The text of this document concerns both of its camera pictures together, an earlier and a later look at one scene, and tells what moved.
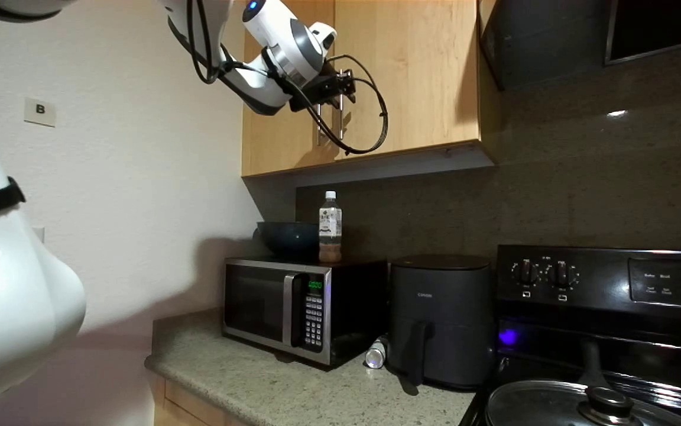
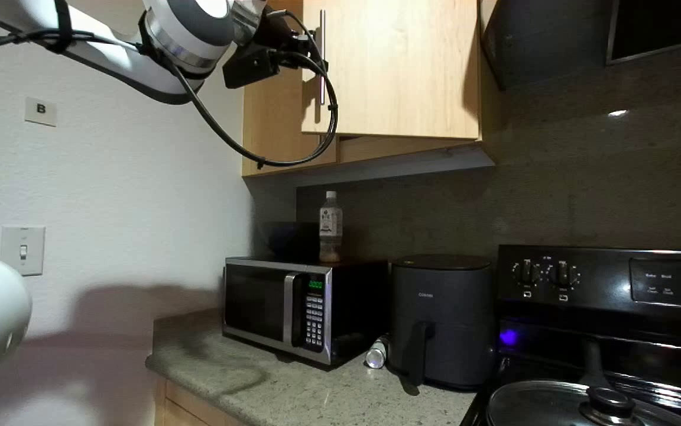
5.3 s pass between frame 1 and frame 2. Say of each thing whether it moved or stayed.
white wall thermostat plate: stayed
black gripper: moved
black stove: stayed
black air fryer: stayed
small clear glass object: stayed
